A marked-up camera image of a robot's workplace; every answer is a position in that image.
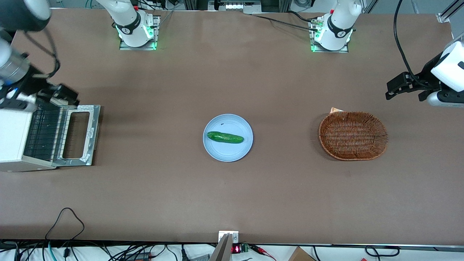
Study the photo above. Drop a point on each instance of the aluminium frame profile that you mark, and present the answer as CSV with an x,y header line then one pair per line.
x,y
447,12

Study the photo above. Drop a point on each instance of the red alligator clip leads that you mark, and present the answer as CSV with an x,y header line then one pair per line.
x,y
262,251

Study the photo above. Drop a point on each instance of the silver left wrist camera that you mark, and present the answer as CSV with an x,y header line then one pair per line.
x,y
444,98

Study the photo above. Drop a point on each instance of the grey power strip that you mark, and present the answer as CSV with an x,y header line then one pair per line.
x,y
233,5

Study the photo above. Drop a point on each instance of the red digit display module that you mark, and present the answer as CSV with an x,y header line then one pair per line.
x,y
236,249

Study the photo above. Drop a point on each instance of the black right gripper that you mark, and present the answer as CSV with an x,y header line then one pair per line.
x,y
37,84

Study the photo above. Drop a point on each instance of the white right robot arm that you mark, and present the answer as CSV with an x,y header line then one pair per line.
x,y
127,21

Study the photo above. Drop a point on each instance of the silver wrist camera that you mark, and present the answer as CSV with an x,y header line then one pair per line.
x,y
18,101
444,98

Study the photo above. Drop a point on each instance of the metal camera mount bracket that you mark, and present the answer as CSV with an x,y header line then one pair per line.
x,y
226,243

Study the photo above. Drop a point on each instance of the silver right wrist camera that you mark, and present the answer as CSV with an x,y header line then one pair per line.
x,y
18,101

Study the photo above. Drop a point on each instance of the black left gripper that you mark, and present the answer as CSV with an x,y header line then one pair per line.
x,y
426,75

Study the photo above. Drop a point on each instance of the light blue plate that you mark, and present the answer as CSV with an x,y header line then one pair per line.
x,y
228,152

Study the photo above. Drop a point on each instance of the brown cardboard box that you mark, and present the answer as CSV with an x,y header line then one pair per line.
x,y
300,255

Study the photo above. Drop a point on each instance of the white toaster oven body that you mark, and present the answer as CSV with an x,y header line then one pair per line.
x,y
11,137

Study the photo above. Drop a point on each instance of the orange paper basket tag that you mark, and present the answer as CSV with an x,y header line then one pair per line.
x,y
335,110

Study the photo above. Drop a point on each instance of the green cucumber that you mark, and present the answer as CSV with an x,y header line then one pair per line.
x,y
224,137

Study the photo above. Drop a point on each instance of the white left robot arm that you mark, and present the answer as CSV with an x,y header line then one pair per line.
x,y
339,25

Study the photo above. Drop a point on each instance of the brown wicker basket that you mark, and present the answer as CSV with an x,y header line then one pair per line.
x,y
353,136

